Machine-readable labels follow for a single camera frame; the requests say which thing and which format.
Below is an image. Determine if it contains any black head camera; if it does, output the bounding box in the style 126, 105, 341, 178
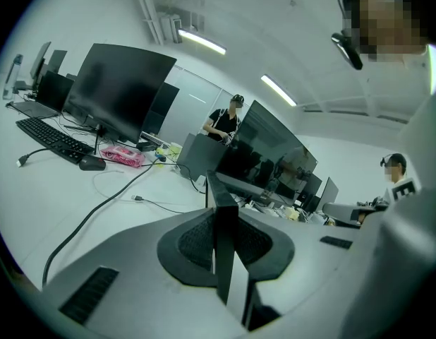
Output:
331, 32, 364, 71

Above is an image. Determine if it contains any white table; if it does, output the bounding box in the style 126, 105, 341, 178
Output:
0, 95, 214, 291

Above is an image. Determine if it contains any long ceiling light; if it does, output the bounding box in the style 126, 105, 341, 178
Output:
177, 28, 228, 56
260, 74, 298, 107

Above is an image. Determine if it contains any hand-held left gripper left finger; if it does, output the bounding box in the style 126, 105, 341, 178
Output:
41, 206, 248, 339

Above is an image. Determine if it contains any white cable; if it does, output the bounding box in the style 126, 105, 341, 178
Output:
92, 169, 134, 203

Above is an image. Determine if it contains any clear water bottle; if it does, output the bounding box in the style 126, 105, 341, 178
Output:
2, 54, 24, 101

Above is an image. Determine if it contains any small black monitor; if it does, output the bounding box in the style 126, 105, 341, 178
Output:
29, 41, 52, 81
44, 49, 68, 76
315, 177, 340, 212

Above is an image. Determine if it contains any black keyboard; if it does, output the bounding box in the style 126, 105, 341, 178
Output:
16, 117, 96, 165

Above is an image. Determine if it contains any thin black plug cable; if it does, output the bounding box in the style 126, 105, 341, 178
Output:
131, 194, 190, 214

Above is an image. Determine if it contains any person's head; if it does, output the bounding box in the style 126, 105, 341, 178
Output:
337, 0, 430, 63

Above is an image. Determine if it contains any ceiling air unit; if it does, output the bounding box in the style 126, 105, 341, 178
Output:
157, 8, 205, 44

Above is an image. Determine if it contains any thick black cable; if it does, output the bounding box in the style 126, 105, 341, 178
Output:
42, 156, 207, 289

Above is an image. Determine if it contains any black laptop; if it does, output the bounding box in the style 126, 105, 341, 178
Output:
12, 70, 75, 119

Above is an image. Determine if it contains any black computer mouse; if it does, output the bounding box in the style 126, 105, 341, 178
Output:
78, 155, 107, 172

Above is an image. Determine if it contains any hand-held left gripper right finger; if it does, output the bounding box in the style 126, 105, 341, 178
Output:
235, 209, 361, 319

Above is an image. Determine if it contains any black cable with flat plug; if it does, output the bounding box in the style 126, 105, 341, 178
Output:
16, 148, 55, 169

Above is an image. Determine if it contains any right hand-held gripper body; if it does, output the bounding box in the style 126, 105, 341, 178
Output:
322, 177, 422, 230

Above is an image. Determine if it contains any large curved black monitor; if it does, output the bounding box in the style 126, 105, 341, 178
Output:
63, 42, 178, 145

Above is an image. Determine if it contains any wide black monitor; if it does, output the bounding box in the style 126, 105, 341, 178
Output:
215, 100, 318, 206

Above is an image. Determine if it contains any pink wipes packet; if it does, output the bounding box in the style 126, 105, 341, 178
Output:
99, 145, 146, 170

